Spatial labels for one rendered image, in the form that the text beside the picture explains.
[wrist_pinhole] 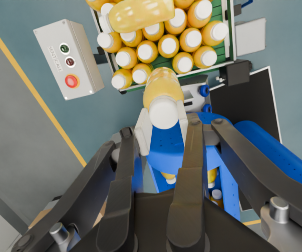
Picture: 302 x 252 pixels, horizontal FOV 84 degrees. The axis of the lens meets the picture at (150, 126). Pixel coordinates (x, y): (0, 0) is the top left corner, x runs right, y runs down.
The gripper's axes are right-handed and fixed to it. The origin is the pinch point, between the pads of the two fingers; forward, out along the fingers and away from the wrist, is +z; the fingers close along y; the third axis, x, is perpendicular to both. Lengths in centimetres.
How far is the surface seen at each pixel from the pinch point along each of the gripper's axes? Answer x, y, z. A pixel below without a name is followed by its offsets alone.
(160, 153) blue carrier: -16.2, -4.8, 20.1
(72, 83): 6.1, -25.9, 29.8
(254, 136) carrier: -64, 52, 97
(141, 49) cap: 9.7, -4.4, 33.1
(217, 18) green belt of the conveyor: 13, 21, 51
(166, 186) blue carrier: -44, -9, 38
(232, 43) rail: 4.3, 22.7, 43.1
